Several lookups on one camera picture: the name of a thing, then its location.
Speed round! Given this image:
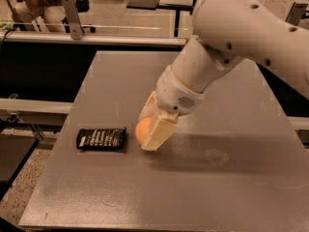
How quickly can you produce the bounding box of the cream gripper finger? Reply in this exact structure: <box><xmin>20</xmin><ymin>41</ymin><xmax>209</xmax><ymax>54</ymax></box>
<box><xmin>138</xmin><ymin>91</ymin><xmax>159</xmax><ymax>121</ymax></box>
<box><xmin>140</xmin><ymin>112</ymin><xmax>178</xmax><ymax>151</ymax></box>

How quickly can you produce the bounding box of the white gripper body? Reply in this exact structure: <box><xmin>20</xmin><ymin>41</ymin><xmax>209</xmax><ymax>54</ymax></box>
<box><xmin>155</xmin><ymin>66</ymin><xmax>205</xmax><ymax>116</ymax></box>

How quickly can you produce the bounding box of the metal rail behind table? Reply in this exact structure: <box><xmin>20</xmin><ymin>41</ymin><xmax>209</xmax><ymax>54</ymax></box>
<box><xmin>0</xmin><ymin>31</ymin><xmax>186</xmax><ymax>48</ymax></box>

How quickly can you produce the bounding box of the metal bracket post right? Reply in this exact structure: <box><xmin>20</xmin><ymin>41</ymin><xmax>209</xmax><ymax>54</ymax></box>
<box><xmin>286</xmin><ymin>2</ymin><xmax>309</xmax><ymax>26</ymax></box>

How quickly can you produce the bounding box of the metal bracket post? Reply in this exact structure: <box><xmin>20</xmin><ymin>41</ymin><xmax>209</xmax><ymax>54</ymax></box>
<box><xmin>286</xmin><ymin>2</ymin><xmax>309</xmax><ymax>26</ymax></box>
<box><xmin>62</xmin><ymin>0</ymin><xmax>84</xmax><ymax>40</ymax></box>

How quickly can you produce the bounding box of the black rxbar chocolate wrapper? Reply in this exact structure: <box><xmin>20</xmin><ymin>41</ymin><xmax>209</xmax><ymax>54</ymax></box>
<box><xmin>76</xmin><ymin>128</ymin><xmax>126</xmax><ymax>151</ymax></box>

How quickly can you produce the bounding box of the black background desk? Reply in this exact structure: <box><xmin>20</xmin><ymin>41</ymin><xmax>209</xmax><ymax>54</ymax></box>
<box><xmin>126</xmin><ymin>0</ymin><xmax>197</xmax><ymax>37</ymax></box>

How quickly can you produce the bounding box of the seated person in background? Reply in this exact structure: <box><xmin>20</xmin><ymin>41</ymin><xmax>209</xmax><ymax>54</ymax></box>
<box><xmin>13</xmin><ymin>0</ymin><xmax>90</xmax><ymax>34</ymax></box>

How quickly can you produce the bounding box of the black side table left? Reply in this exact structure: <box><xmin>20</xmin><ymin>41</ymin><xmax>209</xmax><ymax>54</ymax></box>
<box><xmin>0</xmin><ymin>121</ymin><xmax>39</xmax><ymax>200</ymax></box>

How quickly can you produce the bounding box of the orange fruit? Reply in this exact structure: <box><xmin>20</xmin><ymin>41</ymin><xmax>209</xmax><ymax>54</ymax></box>
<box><xmin>135</xmin><ymin>117</ymin><xmax>152</xmax><ymax>144</ymax></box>

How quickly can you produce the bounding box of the metal bracket post left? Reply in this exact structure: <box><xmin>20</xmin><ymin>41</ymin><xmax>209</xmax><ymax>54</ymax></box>
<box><xmin>62</xmin><ymin>0</ymin><xmax>84</xmax><ymax>40</ymax></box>

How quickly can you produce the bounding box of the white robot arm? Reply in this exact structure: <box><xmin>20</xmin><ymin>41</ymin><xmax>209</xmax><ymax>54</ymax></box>
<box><xmin>135</xmin><ymin>0</ymin><xmax>309</xmax><ymax>151</ymax></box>

